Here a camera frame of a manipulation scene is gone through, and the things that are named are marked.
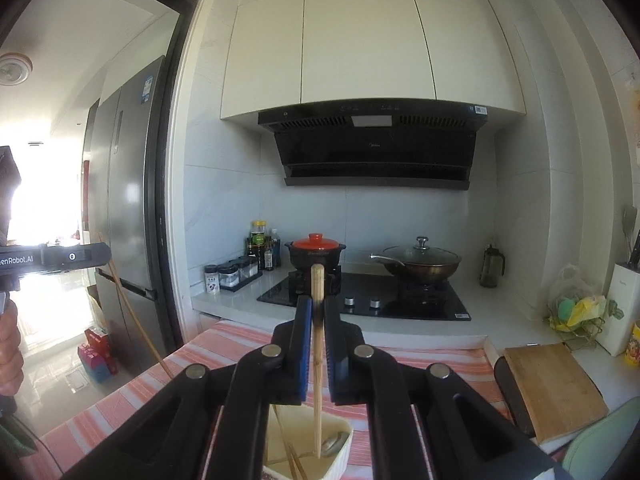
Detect glass wok lid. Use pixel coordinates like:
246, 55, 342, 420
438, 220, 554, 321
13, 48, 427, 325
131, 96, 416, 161
382, 236, 461, 266

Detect yellow printed cup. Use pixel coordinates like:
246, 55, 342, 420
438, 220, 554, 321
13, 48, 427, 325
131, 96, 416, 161
625, 321, 640, 365

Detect black range hood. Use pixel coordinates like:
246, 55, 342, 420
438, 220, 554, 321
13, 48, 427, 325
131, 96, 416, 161
257, 101, 491, 191

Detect black lid glass jar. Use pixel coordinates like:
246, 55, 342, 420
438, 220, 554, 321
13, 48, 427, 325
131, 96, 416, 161
238, 256, 264, 283
218, 262, 240, 292

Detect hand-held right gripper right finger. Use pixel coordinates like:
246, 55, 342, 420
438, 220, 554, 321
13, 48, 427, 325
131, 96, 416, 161
324, 297, 573, 480

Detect black clay pot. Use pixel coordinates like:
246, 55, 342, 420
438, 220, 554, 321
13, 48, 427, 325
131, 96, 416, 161
285, 241, 342, 272

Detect black gas hob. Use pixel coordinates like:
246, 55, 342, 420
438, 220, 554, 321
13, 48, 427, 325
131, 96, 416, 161
256, 271, 472, 322

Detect white wall cabinet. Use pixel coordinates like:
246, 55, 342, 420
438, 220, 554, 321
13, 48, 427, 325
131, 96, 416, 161
220, 0, 529, 122

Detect brown wooden chopstick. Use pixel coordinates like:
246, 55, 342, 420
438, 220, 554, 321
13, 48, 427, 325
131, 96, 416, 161
310, 263, 325, 459
271, 404, 298, 478
287, 447, 309, 480

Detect plastic bags on rack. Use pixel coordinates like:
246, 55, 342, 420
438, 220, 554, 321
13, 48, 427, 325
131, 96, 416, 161
545, 265, 626, 352

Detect white ribbed utensil holder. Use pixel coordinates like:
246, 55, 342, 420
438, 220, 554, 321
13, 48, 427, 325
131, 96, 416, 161
262, 402, 354, 480

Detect red pot lid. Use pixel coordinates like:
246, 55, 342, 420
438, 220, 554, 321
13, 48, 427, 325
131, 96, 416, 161
292, 232, 335, 252

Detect green cutting board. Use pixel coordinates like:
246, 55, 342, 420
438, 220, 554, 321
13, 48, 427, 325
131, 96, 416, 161
560, 395, 640, 480

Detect light wooden chopstick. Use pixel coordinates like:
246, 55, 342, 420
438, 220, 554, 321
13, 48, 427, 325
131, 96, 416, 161
96, 231, 174, 380

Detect person's left hand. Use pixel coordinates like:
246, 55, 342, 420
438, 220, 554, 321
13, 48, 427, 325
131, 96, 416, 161
0, 299, 25, 397

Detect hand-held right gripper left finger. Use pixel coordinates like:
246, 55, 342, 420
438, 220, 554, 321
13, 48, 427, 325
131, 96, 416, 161
62, 296, 315, 480

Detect dark wok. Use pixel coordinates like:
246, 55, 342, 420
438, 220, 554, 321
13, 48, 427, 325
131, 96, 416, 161
370, 252, 462, 284

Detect round ceiling fixture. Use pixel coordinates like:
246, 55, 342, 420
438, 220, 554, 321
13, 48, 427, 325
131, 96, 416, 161
0, 53, 34, 86

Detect white knife block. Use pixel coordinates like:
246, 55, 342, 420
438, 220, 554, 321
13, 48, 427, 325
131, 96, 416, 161
607, 262, 640, 359

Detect metal spoon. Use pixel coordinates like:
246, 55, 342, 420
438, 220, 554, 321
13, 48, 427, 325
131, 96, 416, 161
320, 432, 349, 459

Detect wooden cutting board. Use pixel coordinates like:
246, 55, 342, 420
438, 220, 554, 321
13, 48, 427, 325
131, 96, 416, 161
502, 342, 610, 445

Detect dark sauce bottle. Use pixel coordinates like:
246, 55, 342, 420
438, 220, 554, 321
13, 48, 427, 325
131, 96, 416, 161
263, 228, 282, 272

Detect yellow cap sauce bottle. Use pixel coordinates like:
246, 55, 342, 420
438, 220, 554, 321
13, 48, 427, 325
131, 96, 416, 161
248, 220, 269, 269

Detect black door frame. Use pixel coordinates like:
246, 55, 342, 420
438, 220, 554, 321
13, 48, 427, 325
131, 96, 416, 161
0, 0, 209, 363

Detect grey refrigerator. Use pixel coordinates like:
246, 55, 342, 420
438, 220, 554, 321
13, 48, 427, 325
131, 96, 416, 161
82, 55, 169, 377

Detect pink striped tablecloth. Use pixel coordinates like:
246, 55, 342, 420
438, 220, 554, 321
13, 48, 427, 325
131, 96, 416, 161
37, 321, 516, 480

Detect red and blue box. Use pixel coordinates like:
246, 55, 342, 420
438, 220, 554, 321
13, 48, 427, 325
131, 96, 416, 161
77, 327, 119, 384

